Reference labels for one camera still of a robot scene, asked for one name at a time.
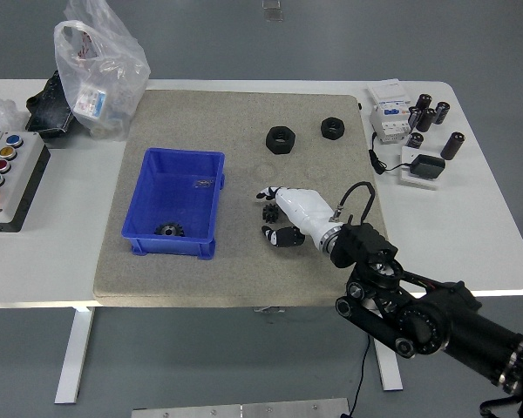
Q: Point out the white square plate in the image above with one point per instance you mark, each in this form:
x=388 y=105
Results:
x=407 y=154

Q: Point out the grey floor fixture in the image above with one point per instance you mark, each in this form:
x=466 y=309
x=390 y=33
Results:
x=273 y=15

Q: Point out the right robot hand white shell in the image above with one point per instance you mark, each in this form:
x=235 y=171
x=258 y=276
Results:
x=305 y=209

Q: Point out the white circuit breaker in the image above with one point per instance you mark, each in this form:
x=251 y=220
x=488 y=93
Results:
x=388 y=119

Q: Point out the large black gear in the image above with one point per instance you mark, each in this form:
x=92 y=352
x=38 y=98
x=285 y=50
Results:
x=161 y=229

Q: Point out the grey push-button control box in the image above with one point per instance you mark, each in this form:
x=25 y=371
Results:
x=22 y=187

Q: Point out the clear plastic bag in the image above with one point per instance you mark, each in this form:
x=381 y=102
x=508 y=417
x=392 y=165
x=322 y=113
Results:
x=113 y=74

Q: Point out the black pouch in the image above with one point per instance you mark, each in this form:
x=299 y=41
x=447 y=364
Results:
x=48 y=109

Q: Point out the white table leg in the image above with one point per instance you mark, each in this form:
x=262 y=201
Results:
x=76 y=348
x=390 y=374

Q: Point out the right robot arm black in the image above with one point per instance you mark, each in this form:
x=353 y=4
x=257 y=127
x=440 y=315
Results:
x=366 y=244

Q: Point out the black power adapter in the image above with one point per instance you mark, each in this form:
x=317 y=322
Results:
x=427 y=165

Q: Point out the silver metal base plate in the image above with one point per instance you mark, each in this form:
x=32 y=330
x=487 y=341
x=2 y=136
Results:
x=244 y=411

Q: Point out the large black hex nut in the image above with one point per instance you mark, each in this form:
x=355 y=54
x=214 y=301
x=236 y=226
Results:
x=270 y=141

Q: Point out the blue plastic box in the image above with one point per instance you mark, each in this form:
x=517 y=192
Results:
x=170 y=196

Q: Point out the white and blue carton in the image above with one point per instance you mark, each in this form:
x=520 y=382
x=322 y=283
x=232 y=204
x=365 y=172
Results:
x=89 y=102

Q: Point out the grey under-table bracket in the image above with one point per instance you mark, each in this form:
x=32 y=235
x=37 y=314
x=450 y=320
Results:
x=268 y=310

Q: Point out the small black gear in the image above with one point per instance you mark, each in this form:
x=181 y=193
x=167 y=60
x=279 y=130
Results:
x=270 y=213

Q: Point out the small black hex nut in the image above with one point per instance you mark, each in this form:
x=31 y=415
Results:
x=324 y=130

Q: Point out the grey-brown mat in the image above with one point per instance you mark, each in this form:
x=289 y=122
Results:
x=244 y=270

